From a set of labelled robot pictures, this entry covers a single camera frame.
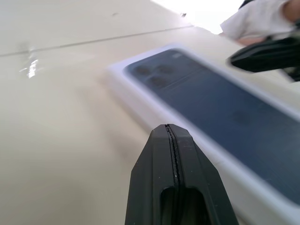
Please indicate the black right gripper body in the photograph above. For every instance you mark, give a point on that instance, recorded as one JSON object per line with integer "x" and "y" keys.
{"x": 295, "y": 75}

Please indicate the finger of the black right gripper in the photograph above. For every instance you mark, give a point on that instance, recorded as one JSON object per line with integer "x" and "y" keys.
{"x": 264, "y": 56}

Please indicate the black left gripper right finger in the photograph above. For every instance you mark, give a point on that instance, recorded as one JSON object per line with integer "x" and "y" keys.
{"x": 201, "y": 182}

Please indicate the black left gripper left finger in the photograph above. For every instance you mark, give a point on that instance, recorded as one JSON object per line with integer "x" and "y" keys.
{"x": 150, "y": 182}

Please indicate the dark blue smartphone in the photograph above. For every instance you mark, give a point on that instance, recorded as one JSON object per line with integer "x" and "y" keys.
{"x": 222, "y": 110}

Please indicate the white open phone box base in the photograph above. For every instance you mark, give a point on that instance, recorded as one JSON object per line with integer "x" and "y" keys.
{"x": 131, "y": 93}

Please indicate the person in white shirt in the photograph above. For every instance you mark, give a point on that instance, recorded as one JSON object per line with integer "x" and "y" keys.
{"x": 257, "y": 21}

